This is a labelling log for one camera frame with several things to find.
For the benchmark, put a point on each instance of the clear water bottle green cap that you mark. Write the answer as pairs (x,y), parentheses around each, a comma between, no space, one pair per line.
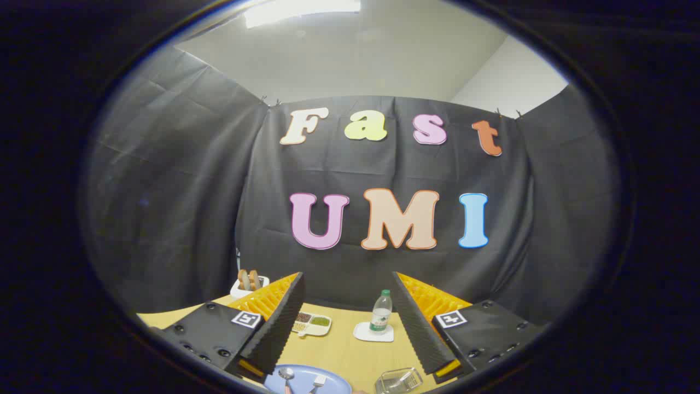
(381,314)

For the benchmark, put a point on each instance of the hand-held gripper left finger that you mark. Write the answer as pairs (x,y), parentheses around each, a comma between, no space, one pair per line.
(279,328)

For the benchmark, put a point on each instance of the metal cutlery drainer basket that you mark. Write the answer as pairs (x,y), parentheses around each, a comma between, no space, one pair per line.
(398,381)

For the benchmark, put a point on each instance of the pale yellow beans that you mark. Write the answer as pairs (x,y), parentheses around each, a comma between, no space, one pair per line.
(299,326)

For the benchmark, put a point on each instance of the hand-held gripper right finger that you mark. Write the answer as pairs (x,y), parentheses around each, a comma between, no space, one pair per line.
(418,328)

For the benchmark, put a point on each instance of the ceiling light panel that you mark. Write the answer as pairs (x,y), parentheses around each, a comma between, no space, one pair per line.
(301,10)

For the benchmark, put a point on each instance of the white square coaster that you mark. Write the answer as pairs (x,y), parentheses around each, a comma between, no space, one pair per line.
(363,334)

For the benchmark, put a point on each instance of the cream white toaster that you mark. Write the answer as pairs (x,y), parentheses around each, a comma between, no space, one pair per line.
(236,291)

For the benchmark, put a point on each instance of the toasted bread slice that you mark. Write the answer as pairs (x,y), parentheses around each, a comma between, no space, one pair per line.
(255,279)
(243,280)

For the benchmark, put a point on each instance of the green beans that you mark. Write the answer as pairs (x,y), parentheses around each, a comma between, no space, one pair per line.
(320,322)

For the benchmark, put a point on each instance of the dark red beans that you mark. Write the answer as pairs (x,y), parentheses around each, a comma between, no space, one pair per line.
(303,317)

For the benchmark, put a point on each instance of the blue round plate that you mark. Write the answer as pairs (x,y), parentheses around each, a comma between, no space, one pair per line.
(302,377)

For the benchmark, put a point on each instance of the white divided snack tray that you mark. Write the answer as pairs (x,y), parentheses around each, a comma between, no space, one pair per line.
(311,330)

